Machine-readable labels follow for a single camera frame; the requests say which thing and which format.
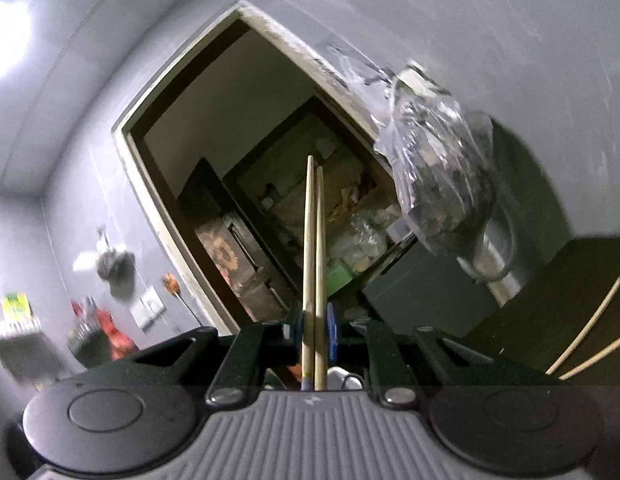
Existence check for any white perforated utensil caddy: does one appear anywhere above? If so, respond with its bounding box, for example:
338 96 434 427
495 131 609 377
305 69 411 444
326 366 364 391

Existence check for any clear plastic bag of contents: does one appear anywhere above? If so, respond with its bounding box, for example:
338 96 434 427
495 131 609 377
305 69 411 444
333 48 495 257

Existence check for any grey wall basket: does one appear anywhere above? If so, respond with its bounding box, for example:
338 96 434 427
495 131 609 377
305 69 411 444
67 318 105 356

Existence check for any white wall switch plate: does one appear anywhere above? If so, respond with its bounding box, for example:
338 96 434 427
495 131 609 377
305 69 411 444
130 286 165 330

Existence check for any orange wall hook ornament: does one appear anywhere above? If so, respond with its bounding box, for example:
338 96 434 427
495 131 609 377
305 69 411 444
161 273 181 298

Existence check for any purple-banded wooden chopstick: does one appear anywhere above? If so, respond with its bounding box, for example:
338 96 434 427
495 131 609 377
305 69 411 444
301 155 316 391

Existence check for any green box on shelf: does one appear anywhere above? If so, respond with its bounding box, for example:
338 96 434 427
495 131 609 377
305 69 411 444
325 259 354 297

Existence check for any dark mesh bag on wall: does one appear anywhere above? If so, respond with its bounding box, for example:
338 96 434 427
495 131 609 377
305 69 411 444
95 226 134 284

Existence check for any grey looped hose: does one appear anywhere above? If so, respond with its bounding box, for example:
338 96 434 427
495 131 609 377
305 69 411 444
456 169 518 283

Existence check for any plain wooden chopstick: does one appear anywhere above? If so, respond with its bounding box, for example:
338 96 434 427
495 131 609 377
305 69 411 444
546 276 620 375
559 337 620 380

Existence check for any dark cabinet box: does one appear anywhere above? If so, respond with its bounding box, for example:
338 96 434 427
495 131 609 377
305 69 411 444
363 243 498 337

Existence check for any red bag on wall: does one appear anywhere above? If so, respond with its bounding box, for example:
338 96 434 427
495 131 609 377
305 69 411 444
96 309 139 361

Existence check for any white wall shelf rack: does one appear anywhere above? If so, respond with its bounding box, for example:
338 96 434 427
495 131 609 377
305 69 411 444
0 316 43 341

